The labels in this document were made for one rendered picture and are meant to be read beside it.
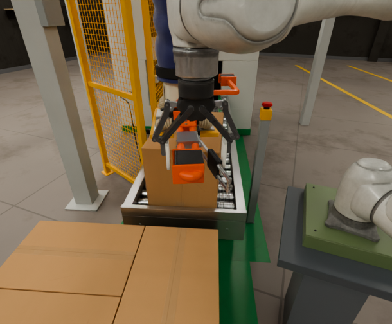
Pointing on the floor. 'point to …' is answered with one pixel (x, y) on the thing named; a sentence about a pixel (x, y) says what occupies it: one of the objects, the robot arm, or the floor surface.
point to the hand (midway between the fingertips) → (195, 162)
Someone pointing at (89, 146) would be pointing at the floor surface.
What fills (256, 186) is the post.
